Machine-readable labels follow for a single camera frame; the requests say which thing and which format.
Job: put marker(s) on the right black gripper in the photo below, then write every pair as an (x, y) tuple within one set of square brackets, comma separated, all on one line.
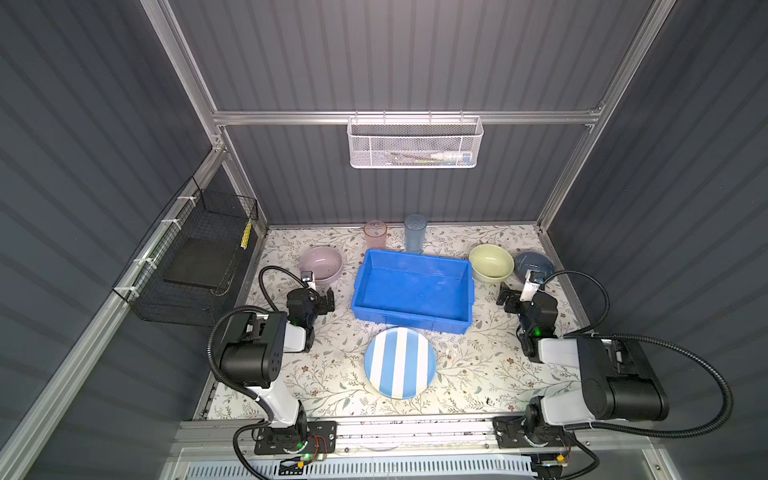
[(507, 300)]

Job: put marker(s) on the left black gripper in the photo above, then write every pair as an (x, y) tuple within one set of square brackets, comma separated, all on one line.
[(324, 301)]

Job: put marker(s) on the blue white striped plate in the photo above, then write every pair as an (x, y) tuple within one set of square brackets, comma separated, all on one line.
[(400, 363)]

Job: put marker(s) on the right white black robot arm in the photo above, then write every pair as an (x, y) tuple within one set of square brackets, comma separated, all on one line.
[(616, 378)]

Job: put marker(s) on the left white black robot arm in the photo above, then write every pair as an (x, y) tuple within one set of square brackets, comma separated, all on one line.
[(245, 353)]

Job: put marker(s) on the blue plastic bin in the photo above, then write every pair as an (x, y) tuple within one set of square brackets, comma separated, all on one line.
[(416, 291)]

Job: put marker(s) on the pink ceramic bowl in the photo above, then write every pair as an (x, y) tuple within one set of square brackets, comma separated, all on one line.
[(324, 262)]

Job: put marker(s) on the dark blue ceramic bowl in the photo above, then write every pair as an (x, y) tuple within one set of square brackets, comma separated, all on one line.
[(526, 261)]

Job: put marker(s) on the green ceramic bowl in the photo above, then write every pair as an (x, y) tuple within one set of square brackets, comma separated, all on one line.
[(490, 263)]

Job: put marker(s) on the yellow tag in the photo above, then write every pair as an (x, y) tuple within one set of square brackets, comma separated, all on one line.
[(244, 241)]

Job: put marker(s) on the pink translucent cup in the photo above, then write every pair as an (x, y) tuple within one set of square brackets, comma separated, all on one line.
[(375, 233)]

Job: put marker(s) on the black pad in basket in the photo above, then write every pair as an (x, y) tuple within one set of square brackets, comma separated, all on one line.
[(200, 263)]

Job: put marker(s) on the blue translucent cup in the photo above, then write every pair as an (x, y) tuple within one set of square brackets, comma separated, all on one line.
[(415, 226)]

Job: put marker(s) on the pens in mesh basket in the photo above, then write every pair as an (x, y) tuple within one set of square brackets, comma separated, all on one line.
[(445, 158)]

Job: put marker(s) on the black wire basket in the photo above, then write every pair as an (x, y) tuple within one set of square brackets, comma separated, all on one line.
[(205, 214)]

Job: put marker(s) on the white wire mesh basket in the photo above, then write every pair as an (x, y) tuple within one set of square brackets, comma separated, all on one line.
[(370, 137)]

